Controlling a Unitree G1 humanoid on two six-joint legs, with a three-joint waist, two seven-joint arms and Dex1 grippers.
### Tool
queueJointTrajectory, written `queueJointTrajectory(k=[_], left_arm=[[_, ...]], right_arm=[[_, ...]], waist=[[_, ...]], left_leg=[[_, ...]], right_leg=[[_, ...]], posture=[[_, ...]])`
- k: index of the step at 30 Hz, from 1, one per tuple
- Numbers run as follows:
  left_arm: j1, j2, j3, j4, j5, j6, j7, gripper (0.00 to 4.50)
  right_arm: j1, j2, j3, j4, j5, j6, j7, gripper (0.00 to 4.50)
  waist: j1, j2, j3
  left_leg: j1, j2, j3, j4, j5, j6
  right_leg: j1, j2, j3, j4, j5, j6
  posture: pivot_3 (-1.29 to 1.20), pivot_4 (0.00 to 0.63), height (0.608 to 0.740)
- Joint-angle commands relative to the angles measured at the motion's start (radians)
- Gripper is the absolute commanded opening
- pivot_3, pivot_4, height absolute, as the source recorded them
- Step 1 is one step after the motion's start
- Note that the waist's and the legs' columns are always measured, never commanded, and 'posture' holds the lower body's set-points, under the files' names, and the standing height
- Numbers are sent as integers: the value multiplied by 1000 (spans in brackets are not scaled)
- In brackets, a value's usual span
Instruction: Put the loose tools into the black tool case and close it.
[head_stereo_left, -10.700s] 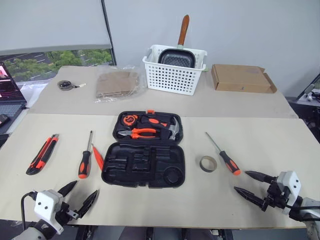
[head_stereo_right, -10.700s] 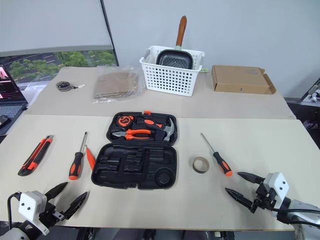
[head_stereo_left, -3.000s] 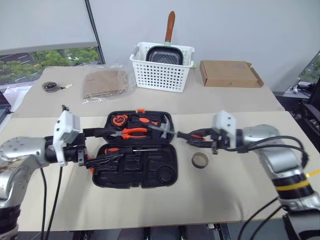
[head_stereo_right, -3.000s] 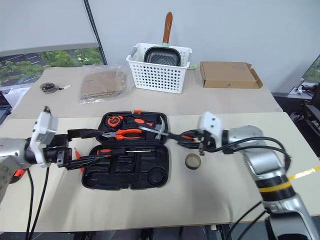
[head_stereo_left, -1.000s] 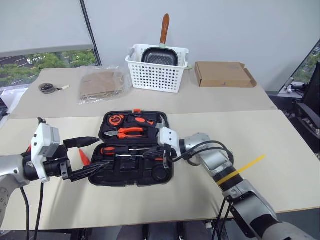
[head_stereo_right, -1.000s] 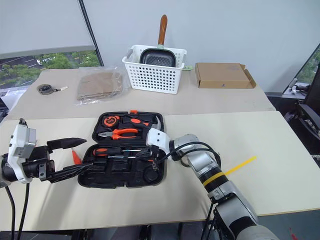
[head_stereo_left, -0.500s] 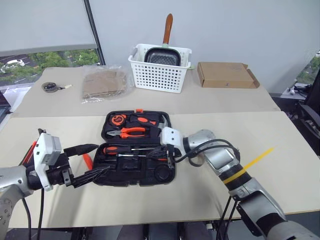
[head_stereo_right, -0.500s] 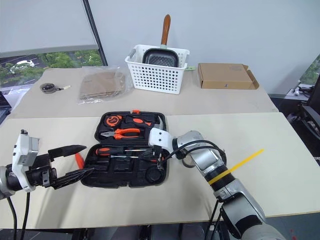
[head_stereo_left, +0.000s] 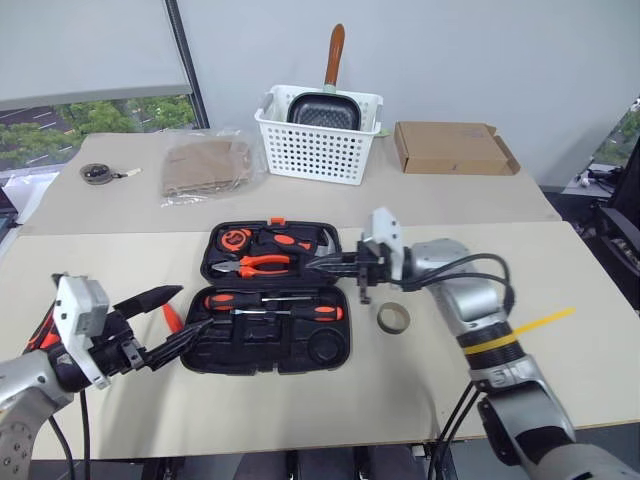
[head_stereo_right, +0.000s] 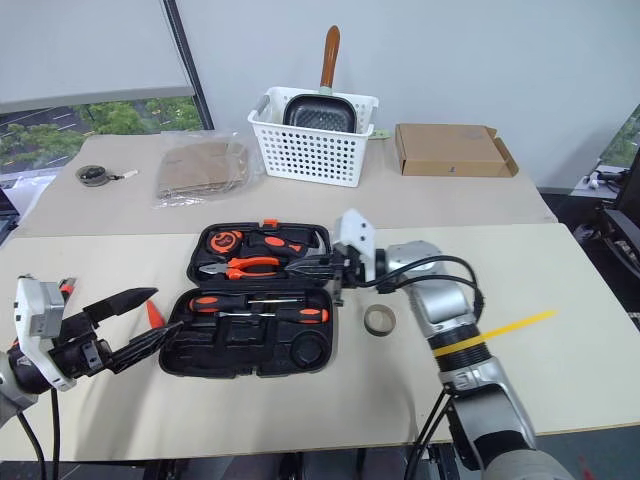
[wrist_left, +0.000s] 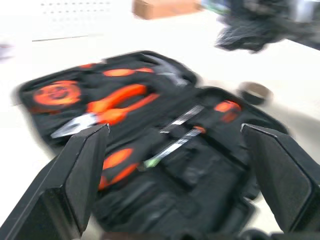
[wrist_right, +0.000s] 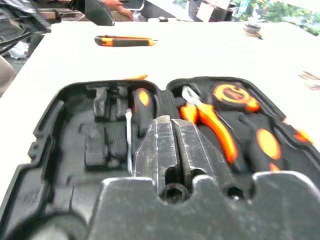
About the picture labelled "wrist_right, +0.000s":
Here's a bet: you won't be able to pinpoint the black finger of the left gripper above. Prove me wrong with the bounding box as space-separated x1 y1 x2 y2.
84 0 116 27

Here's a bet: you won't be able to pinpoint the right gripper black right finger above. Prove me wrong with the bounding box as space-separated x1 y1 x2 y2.
171 118 234 187

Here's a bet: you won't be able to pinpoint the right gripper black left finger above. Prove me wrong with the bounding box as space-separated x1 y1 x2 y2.
131 115 180 195

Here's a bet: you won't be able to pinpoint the black plastic tool case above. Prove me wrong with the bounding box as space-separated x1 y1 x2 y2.
0 76 320 240

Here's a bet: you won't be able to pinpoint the bystander bare hand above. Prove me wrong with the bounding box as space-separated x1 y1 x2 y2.
104 0 135 22

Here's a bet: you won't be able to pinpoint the silver metal hex key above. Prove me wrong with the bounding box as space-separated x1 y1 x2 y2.
124 108 135 176

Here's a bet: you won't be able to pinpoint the orange black utility knife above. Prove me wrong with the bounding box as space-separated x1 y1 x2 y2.
94 34 159 48

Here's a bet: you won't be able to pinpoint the small black orange screwdriver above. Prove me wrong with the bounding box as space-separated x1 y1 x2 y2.
131 87 157 137

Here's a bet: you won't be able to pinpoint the black orange tape measure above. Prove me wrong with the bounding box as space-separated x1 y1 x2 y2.
212 81 261 113

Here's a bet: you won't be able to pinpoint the dark box with white label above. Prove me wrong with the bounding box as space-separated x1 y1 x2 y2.
195 0 233 22

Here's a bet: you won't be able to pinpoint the orange handled pliers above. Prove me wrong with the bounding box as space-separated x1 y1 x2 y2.
179 86 241 166

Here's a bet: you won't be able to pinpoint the orange handled loose tool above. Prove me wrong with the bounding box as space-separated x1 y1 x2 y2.
123 73 149 81

